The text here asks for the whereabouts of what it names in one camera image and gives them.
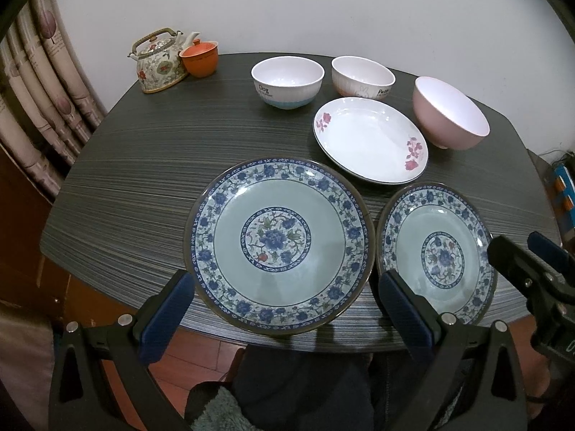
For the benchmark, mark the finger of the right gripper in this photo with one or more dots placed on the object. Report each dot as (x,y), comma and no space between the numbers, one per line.
(555,256)
(525,273)

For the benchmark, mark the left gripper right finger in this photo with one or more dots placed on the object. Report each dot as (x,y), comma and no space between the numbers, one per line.
(470,375)

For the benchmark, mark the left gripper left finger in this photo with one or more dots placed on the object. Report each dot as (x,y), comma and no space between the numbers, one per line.
(81,397)

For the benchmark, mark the small blue floral plate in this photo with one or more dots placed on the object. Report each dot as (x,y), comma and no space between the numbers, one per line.
(436,241)

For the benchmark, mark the white plate pink flowers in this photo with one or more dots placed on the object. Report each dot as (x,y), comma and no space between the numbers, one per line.
(371,140)

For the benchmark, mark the large blue floral plate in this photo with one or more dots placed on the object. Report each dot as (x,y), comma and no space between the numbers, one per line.
(279,246)

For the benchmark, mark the person's right hand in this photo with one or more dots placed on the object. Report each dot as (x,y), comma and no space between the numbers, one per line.
(534,366)

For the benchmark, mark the blue orange box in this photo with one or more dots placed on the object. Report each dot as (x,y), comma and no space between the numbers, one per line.
(564,186)

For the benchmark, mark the white bowl pink base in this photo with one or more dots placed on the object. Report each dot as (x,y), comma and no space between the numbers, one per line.
(355,76)

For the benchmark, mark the beige patterned curtain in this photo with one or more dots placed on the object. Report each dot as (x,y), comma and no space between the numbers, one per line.
(48,113)

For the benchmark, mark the white bowl blue base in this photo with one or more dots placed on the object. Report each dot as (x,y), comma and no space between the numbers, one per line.
(287,82)

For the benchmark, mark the floral ceramic teapot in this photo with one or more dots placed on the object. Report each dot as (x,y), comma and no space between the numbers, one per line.
(157,55)

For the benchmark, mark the orange lidded tea cup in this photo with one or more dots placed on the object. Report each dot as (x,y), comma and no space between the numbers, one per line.
(200,59)

